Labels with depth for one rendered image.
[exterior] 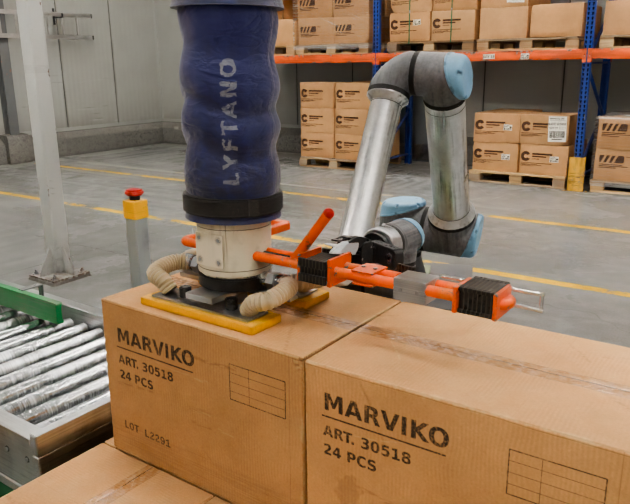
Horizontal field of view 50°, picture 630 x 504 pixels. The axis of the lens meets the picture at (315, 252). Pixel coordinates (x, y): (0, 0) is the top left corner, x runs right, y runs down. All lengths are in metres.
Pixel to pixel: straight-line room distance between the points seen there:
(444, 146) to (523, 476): 1.06
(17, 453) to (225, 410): 0.67
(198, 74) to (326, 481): 0.85
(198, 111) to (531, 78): 8.81
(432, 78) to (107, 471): 1.27
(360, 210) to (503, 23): 7.19
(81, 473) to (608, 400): 1.20
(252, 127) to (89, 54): 11.62
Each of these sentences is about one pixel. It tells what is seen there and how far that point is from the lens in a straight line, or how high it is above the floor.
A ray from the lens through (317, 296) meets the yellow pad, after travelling 1.59.
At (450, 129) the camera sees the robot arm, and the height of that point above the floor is 1.31.
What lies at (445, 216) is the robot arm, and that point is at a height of 1.02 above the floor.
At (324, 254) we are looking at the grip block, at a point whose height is 1.09.
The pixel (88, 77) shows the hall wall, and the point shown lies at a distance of 12.97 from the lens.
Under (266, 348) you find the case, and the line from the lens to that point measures 1.36.
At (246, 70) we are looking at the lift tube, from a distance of 1.44.
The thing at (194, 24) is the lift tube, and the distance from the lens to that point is 1.46.
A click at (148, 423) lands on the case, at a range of 1.73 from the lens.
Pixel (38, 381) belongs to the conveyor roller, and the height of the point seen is 0.54.
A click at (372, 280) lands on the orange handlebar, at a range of 1.35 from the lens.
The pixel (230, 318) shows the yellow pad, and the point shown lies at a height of 0.97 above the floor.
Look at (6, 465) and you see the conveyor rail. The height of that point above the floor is 0.47.
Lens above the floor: 1.49
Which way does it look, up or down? 16 degrees down
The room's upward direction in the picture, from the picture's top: 1 degrees counter-clockwise
